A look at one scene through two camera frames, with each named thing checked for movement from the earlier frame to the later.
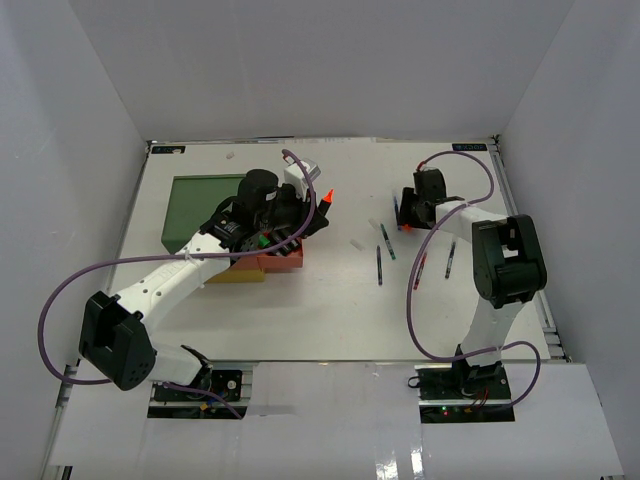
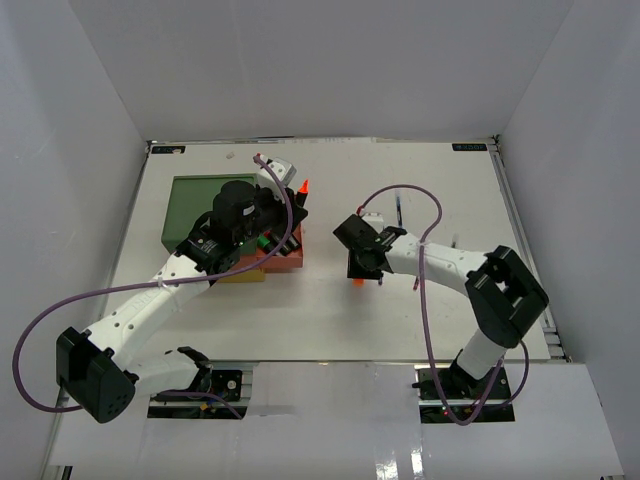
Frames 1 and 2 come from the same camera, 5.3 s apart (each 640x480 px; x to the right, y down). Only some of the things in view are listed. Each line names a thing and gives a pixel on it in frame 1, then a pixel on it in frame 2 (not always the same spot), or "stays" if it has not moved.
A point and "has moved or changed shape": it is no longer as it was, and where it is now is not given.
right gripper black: (406, 217) → (355, 272)
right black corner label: (469, 146) stays
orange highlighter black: (326, 202) has moved or changed shape
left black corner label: (167, 149) stays
